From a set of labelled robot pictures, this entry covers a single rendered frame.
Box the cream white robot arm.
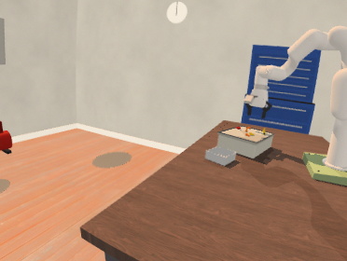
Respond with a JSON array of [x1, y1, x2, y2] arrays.
[[254, 26, 347, 171]]

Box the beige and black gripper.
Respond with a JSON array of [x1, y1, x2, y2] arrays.
[[246, 89, 272, 118]]

